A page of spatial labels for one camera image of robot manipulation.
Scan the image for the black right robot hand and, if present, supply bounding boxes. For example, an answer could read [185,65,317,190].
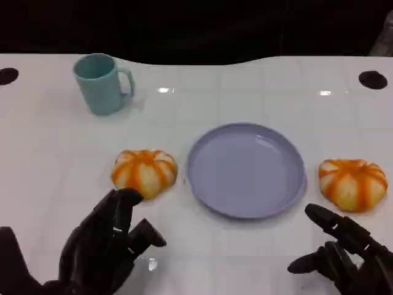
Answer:
[287,204,393,295]

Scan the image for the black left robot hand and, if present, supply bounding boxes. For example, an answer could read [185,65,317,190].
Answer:
[58,187,168,295]

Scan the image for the orange white toy bread roll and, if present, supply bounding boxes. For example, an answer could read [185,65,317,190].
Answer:
[111,149,179,200]
[318,158,388,213]

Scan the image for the lilac plate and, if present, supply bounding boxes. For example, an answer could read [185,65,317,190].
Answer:
[186,122,308,219]

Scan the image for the pale green mug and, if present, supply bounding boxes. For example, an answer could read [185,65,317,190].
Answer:
[72,53,136,116]

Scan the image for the black round table grommet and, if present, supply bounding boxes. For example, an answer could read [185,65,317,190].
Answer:
[0,68,20,86]
[358,70,388,90]

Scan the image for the grey background machine part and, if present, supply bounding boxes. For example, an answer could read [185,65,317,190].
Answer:
[367,10,393,58]

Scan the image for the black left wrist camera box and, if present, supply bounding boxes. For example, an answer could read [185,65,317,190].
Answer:
[0,226,47,295]

